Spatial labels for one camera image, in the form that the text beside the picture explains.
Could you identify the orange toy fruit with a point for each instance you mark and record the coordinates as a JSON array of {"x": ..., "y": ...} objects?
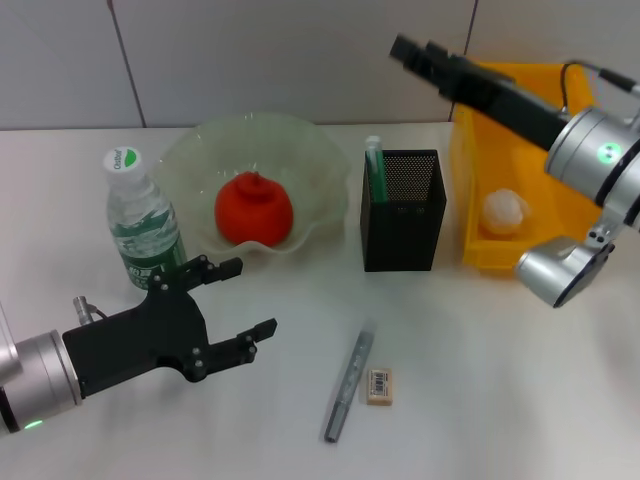
[{"x": 255, "y": 215}]

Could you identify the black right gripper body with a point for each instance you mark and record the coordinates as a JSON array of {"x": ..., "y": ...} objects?
[{"x": 500, "y": 100}]

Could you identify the grey glitter pen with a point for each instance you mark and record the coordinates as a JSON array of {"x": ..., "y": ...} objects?
[{"x": 350, "y": 380}]

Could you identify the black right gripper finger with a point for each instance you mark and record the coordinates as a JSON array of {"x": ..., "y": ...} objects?
[
  {"x": 440, "y": 55},
  {"x": 410, "y": 52}
]

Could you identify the black mesh pen holder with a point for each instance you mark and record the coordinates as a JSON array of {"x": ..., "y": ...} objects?
[{"x": 400, "y": 240}]

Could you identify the pale green wavy glass bowl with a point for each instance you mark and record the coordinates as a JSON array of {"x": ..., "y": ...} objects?
[{"x": 310, "y": 165}]

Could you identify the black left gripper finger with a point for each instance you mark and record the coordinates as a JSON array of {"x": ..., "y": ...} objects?
[
  {"x": 230, "y": 269},
  {"x": 235, "y": 347}
]

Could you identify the beige eraser with barcode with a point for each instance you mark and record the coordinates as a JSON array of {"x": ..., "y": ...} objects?
[{"x": 380, "y": 387}]

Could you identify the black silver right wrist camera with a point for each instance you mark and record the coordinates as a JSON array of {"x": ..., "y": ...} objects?
[{"x": 560, "y": 270}]

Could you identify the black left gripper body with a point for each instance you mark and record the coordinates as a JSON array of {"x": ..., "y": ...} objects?
[{"x": 135, "y": 345}]

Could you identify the clear green-label water bottle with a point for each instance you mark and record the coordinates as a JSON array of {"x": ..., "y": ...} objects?
[{"x": 145, "y": 225}]

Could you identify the yellow plastic storage bin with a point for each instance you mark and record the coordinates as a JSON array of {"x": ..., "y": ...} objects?
[{"x": 500, "y": 250}]

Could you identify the white paper ball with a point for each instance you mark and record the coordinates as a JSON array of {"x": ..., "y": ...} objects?
[{"x": 502, "y": 210}]

